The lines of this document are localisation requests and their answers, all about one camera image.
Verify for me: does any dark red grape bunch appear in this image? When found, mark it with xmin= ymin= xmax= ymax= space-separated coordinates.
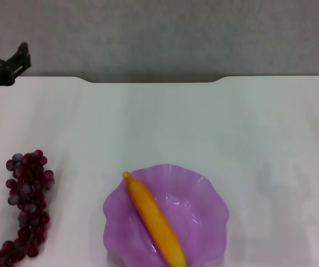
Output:
xmin=0 ymin=149 xmax=56 ymax=267

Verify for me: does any yellow plastic banana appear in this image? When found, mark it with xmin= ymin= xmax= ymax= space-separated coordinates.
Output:
xmin=122 ymin=171 xmax=188 ymax=267

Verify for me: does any purple wavy plastic plate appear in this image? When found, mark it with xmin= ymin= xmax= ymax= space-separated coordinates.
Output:
xmin=102 ymin=164 xmax=230 ymax=267

